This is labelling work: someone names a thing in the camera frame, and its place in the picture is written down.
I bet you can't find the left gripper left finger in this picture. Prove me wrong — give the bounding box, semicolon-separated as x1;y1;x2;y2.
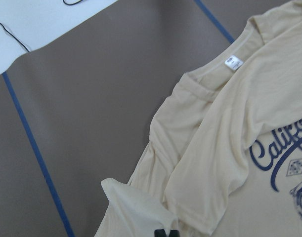
154;229;167;237

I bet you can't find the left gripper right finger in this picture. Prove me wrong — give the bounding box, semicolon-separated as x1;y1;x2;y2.
169;230;180;237

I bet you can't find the cream long-sleeve graphic shirt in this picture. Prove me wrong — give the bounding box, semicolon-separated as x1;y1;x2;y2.
96;0;302;237

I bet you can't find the brown paper table cover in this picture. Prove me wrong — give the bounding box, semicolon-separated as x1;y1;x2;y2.
0;0;302;237

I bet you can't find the black cable on table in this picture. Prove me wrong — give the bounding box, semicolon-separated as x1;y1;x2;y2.
0;0;84;52

